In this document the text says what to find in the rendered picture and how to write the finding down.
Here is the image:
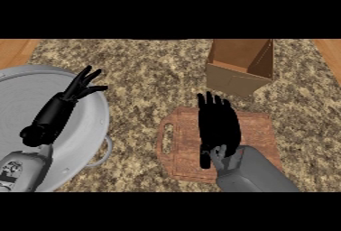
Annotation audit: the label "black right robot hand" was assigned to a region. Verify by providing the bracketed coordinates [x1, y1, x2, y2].
[196, 91, 242, 170]

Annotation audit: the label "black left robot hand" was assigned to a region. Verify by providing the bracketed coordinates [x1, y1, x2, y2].
[19, 65, 109, 148]

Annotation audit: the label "brown wooden cutting board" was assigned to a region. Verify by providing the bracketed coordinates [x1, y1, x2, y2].
[155, 106, 283, 184]

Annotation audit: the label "brown cardboard box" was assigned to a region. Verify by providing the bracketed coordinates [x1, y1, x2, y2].
[204, 38, 276, 98]

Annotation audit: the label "large grey metal pot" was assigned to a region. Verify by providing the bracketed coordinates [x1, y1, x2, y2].
[0, 64, 115, 193]

